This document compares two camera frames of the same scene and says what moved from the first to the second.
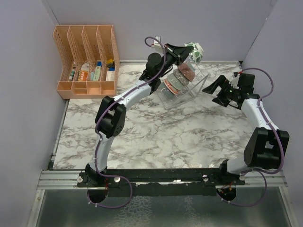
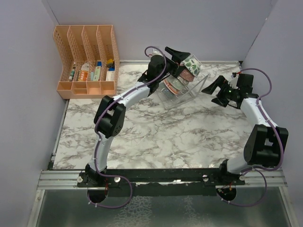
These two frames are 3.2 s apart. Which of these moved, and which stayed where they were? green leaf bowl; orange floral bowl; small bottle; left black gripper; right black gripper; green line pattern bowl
Moved: left black gripper; green leaf bowl
Stayed: green line pattern bowl; orange floral bowl; small bottle; right black gripper
